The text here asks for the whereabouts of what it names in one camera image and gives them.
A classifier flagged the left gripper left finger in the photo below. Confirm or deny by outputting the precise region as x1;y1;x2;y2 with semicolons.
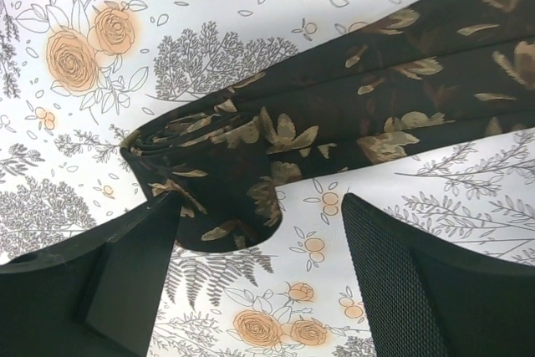
1;192;181;356

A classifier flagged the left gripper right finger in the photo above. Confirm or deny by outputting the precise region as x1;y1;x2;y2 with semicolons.
342;193;534;356

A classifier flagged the black gold floral tie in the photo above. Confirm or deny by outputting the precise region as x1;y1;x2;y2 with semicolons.
121;0;534;252

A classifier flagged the floral patterned table mat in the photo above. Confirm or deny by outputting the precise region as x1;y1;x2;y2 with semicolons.
1;0;534;356

